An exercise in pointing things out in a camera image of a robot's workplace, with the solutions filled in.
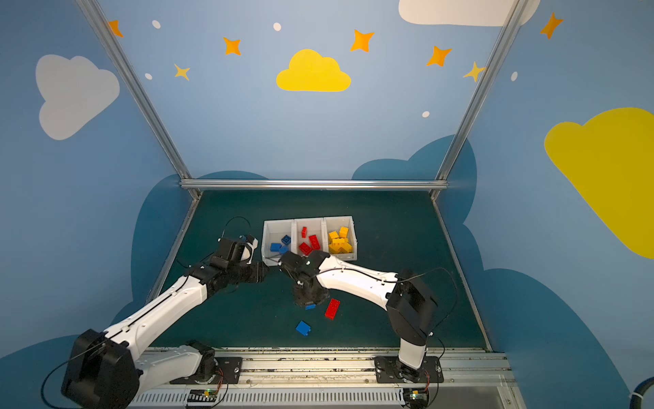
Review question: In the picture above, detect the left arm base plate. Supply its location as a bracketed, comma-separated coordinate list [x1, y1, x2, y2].
[170, 356, 243, 385]

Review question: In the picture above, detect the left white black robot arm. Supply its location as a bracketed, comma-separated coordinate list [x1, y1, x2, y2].
[61, 235, 267, 408]

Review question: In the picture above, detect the left circuit board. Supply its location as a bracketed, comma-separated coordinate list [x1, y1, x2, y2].
[184, 389, 227, 409]

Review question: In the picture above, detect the right circuit board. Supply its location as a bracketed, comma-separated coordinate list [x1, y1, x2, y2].
[402, 389, 430, 409]

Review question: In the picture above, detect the aluminium frame back bar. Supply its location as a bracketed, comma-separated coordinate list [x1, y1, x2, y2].
[181, 179, 448, 191]

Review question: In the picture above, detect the right white bin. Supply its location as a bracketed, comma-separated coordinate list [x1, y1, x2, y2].
[320, 216, 358, 262]

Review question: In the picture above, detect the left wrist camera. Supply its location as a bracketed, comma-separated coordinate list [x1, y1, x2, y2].
[241, 234, 258, 264]

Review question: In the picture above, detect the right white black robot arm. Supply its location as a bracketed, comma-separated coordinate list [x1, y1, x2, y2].
[278, 251, 438, 371]

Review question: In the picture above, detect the aluminium frame post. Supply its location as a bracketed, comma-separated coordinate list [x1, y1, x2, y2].
[429, 0, 530, 205]
[76, 0, 192, 182]

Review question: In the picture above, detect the white bin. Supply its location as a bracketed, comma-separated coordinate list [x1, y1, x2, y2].
[291, 217, 328, 257]
[261, 219, 293, 267]
[320, 216, 358, 262]

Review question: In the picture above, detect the aluminium rail front base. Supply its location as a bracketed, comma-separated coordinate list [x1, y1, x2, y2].
[126, 348, 526, 408]

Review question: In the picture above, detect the circuit board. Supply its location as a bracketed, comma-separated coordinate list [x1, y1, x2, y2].
[402, 389, 430, 409]
[184, 389, 227, 409]

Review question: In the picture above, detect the left white bin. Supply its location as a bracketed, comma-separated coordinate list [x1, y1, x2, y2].
[261, 219, 293, 267]

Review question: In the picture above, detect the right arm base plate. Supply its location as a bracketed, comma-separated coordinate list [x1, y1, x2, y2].
[374, 356, 445, 383]

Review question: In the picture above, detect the aluminium frame right post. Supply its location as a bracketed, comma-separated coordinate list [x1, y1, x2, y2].
[429, 0, 530, 205]

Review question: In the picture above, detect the aluminium frame left post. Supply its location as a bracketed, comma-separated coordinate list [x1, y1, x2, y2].
[76, 0, 192, 182]

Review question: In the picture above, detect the black hose corner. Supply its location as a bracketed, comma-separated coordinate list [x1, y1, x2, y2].
[628, 377, 654, 409]

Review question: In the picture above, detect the long red brick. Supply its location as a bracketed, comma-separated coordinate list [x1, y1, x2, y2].
[325, 299, 341, 320]
[308, 234, 321, 251]

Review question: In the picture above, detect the middle white bin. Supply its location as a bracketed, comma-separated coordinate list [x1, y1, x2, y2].
[291, 217, 328, 257]

